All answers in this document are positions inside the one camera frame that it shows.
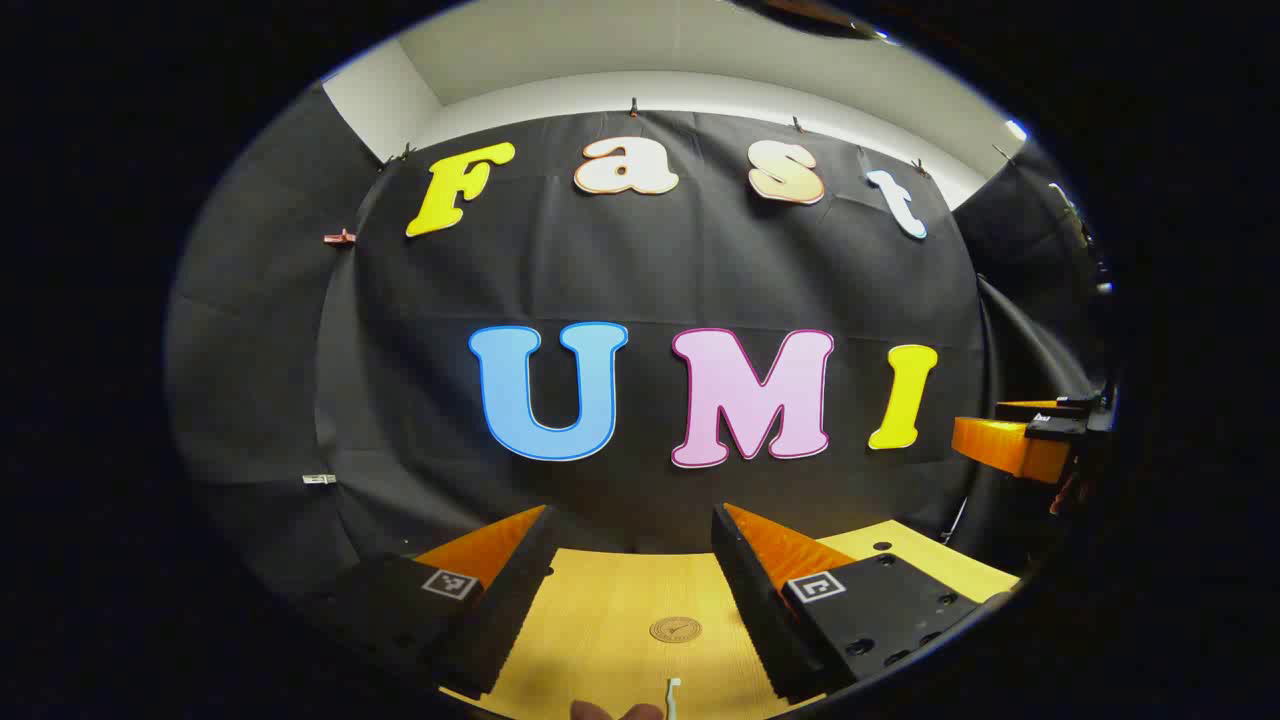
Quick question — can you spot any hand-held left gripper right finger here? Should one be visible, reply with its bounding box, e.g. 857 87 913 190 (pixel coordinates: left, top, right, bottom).
710 503 988 706

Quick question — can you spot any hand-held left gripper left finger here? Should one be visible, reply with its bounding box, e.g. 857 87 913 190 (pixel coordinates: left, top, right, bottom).
305 505 561 701

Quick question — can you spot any wooden desktop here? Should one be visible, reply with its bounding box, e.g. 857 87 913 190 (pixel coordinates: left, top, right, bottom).
440 520 1021 720

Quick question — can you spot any black backdrop cloth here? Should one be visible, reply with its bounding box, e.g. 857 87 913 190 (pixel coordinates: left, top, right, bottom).
165 80 1111 601

